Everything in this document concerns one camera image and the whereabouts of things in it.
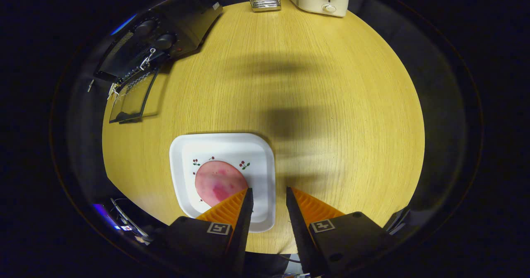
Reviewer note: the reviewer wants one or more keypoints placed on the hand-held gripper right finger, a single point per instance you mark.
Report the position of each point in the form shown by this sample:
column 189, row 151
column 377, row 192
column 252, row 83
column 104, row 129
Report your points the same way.
column 300, row 232

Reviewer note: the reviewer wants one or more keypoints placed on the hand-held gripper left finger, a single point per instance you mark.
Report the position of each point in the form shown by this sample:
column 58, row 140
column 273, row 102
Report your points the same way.
column 244, row 228

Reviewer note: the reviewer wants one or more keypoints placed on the pink round meat slice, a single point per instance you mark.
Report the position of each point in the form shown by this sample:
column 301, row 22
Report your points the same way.
column 215, row 182

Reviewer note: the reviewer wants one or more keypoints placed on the white square plate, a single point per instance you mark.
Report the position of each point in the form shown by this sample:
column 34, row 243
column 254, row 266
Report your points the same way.
column 248, row 153

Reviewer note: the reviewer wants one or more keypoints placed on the black toaster oven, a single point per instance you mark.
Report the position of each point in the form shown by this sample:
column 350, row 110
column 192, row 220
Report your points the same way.
column 186, row 25

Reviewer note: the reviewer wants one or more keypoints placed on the silver clip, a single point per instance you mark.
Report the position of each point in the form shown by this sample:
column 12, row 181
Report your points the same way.
column 90, row 85

